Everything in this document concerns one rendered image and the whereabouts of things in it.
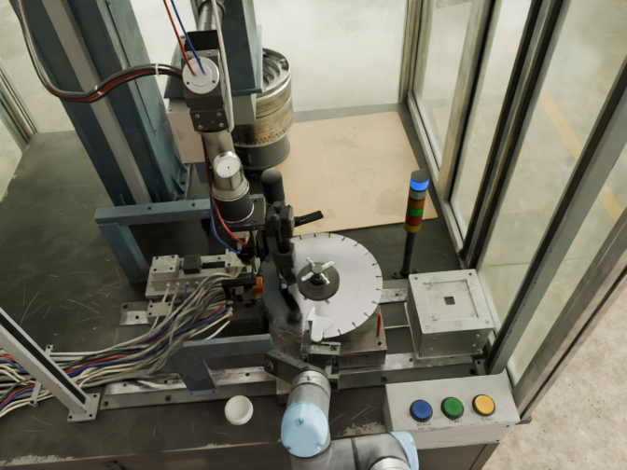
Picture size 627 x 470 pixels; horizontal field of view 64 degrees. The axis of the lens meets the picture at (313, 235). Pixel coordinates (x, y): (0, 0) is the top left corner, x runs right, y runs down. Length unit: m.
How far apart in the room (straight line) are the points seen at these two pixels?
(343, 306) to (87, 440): 0.73
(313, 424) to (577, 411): 1.62
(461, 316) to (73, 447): 1.03
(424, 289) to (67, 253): 1.17
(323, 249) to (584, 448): 1.36
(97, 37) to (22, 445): 1.05
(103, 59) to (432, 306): 1.07
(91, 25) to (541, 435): 2.05
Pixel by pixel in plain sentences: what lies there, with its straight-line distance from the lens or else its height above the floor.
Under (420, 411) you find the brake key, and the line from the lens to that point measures 1.20.
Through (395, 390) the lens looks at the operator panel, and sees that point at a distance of 1.22.
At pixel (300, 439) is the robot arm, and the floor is 1.19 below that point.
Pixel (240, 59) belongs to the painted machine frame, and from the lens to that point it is 1.23.
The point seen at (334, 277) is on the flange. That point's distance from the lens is 1.30.
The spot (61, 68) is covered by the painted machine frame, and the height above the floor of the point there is 1.32.
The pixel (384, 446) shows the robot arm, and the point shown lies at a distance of 0.95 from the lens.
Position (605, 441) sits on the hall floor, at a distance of 2.34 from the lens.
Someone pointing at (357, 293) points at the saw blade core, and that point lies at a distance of 1.28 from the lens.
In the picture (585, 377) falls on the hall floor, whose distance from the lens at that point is 2.43.
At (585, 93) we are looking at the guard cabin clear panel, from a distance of 0.97.
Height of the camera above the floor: 2.02
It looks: 50 degrees down
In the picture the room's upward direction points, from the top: 5 degrees counter-clockwise
